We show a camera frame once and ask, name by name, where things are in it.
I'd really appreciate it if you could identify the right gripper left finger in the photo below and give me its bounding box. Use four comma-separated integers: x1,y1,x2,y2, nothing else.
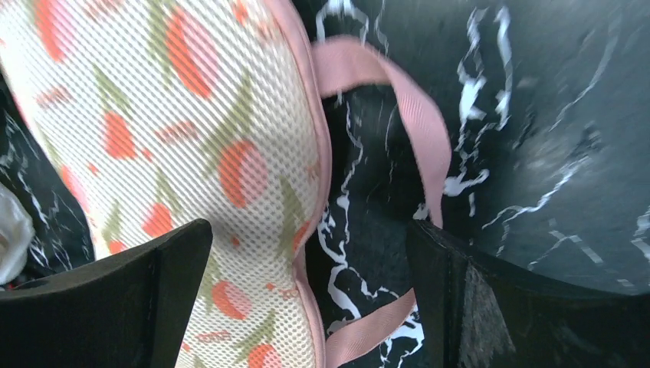
1,219,212,368

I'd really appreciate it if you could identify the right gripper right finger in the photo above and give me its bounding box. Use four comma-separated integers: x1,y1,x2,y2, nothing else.
405,220,649,367

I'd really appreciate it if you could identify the floral mesh laundry bag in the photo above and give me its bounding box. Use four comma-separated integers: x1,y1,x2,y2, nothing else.
0,0,453,368

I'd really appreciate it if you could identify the cream round mesh laundry bag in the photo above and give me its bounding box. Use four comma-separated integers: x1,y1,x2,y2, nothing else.
1,185,35,285

